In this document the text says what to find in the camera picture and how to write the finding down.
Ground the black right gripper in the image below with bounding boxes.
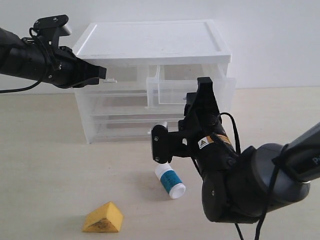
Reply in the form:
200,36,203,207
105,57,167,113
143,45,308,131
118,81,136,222
177,77,238,175

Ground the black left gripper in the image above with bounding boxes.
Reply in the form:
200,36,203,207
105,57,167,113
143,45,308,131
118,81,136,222
46,46,107,89

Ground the white bottle teal label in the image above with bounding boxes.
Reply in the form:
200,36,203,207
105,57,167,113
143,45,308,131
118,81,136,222
154,163,186,200

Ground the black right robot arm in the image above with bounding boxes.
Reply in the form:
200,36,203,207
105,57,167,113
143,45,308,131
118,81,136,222
179,77,320,224

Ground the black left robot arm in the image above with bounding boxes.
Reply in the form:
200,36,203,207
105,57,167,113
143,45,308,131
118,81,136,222
0,29,107,89

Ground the middle clear wide drawer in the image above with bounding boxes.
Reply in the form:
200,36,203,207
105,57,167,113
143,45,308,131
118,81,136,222
86,91,184,116

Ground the clear wide drawer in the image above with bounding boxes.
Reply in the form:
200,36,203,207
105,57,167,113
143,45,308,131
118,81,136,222
86,91,184,116
92,118,178,139

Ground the bottom clear wide drawer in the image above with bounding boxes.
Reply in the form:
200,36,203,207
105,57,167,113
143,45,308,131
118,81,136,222
92,118,178,139

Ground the white plastic drawer cabinet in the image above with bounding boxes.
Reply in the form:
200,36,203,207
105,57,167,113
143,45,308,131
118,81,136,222
72,19,232,144

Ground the yellow triangular wedge block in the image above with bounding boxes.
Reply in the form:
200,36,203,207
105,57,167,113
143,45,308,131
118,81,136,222
82,201,124,233

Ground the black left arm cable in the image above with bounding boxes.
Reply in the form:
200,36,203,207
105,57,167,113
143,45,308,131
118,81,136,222
0,79,42,94

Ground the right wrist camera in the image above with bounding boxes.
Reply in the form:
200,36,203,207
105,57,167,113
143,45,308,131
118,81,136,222
151,121,192,164

